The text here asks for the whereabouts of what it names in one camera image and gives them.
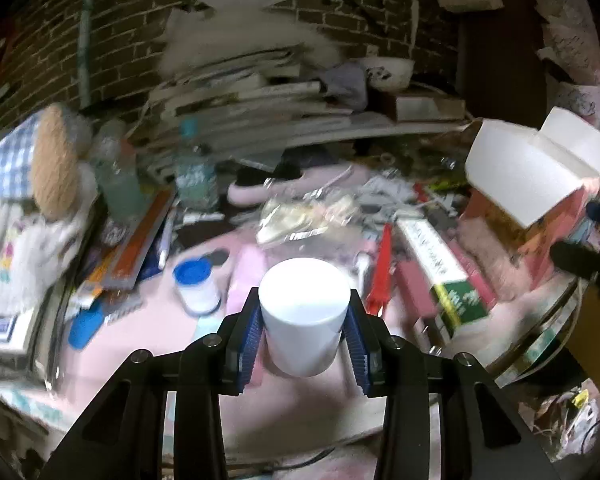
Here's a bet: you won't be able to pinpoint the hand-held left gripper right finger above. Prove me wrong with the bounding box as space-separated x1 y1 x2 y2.
346 287 561 480

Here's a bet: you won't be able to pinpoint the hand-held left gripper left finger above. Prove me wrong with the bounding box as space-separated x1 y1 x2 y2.
40 287 266 480

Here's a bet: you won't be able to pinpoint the white cylinder cup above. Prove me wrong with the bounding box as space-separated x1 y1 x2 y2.
258 257 352 377

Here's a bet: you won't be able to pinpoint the red plastic clip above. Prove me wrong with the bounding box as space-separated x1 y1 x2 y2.
365 222 393 317

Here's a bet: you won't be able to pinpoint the pink box with white flaps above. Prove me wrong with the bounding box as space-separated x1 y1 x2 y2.
460 106 600 286

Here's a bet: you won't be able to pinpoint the white jar with blue lid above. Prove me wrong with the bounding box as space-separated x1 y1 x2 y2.
173 258 222 317

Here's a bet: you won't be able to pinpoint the dark red box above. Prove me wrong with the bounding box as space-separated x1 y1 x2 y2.
395 257 441 321

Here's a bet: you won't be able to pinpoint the pink fuzzy pouch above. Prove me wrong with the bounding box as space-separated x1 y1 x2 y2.
455 220 518 301

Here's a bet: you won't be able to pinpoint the pink printed desk mat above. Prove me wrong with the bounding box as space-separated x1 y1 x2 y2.
55 220 576 441

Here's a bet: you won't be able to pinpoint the green and white box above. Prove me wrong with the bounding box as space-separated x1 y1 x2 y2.
395 217 491 333

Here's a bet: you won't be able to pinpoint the white pen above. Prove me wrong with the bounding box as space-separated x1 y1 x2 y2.
157 207 176 268

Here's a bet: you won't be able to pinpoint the cellophane bag with ribbon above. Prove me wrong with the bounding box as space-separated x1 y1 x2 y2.
255 180 366 256

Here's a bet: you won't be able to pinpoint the orange snack packet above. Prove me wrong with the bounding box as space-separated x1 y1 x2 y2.
100 187 178 291

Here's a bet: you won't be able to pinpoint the white crumpled plastic bag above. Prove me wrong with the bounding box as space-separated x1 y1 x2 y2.
355 175 416 216

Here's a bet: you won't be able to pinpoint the blue plastic case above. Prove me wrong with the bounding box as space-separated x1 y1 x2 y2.
69 310 105 348

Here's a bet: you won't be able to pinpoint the pink hair brush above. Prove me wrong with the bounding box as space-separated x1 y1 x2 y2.
227 162 368 206

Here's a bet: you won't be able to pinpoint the clear bottle with teal cap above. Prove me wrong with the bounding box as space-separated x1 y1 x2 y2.
174 117 220 211

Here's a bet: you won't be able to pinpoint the clear bottle with pale liquid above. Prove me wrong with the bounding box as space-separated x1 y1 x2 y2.
91 120 146 221

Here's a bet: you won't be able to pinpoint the cardboard box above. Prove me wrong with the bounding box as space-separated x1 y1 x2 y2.
382 87 466 122

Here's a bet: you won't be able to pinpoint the white shelf board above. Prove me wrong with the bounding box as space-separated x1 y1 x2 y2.
280 112 481 143

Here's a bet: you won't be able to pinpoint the stack of books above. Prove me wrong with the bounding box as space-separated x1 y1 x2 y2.
140 45 361 171

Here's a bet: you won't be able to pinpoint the flat boxes under plush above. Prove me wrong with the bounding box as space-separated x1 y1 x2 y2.
0 305 46 361

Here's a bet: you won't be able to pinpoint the white panda bowl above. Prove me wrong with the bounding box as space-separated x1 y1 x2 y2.
357 56 416 92

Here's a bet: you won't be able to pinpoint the plush toy with checkered hat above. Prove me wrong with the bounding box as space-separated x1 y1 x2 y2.
0 102 101 311

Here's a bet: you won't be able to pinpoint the purple cloth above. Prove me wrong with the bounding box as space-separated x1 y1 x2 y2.
320 64 370 111

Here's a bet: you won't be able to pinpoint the white fluffy fur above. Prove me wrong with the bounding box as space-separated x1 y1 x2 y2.
157 7 341 78

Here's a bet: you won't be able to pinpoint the printed wall poster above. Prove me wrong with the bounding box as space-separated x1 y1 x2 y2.
530 0 600 126

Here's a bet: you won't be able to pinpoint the teal wall pipe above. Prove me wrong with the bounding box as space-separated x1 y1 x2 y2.
77 0 103 106

